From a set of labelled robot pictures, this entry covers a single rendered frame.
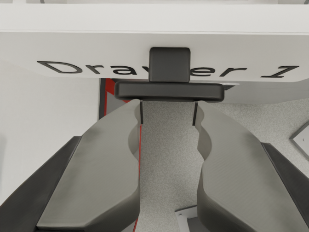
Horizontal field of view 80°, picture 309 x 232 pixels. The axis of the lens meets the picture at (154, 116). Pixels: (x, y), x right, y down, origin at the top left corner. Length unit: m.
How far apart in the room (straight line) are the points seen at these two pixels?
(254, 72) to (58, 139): 0.27
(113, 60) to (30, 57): 0.07
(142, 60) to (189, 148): 0.92
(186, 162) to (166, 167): 0.12
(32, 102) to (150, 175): 0.83
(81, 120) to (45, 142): 0.06
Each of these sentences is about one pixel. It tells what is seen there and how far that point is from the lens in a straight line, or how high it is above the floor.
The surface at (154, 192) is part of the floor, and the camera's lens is 1.10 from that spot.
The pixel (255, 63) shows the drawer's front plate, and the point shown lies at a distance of 0.18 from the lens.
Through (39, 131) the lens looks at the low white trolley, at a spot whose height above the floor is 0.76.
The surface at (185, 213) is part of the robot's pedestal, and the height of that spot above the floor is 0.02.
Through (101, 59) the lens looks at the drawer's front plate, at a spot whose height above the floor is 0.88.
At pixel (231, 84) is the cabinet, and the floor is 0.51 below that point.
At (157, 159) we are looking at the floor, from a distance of 1.05.
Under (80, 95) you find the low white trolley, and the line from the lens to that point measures 0.30.
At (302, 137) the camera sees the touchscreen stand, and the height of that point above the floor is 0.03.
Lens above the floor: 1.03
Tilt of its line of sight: 86 degrees down
